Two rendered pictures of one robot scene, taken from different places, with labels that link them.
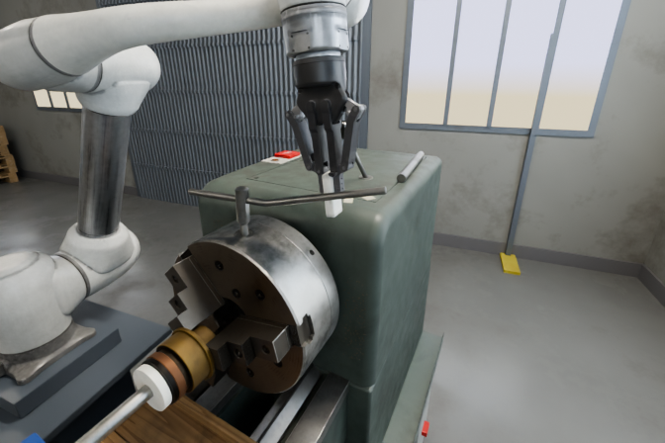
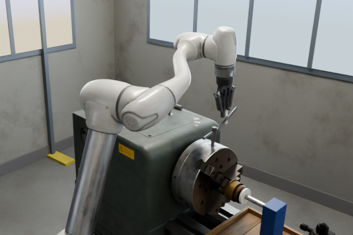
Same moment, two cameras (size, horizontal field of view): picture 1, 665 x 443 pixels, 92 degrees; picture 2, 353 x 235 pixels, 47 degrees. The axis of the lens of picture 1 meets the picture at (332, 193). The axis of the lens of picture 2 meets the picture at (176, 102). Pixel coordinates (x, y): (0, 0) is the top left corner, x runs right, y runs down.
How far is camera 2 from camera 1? 1.82 m
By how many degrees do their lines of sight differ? 69
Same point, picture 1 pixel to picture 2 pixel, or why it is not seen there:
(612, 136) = (83, 44)
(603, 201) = not seen: hidden behind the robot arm
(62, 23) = (180, 87)
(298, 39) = (231, 73)
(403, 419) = not seen: hidden behind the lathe
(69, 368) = not seen: outside the picture
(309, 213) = (198, 132)
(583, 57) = not seen: outside the picture
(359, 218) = (211, 124)
